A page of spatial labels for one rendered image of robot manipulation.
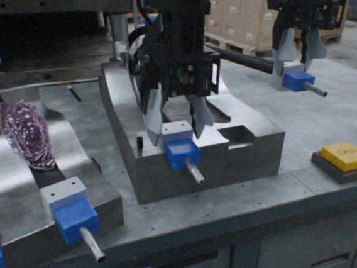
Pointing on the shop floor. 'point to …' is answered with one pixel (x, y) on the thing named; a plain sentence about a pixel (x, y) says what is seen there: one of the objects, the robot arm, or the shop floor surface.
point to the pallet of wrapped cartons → (241, 26)
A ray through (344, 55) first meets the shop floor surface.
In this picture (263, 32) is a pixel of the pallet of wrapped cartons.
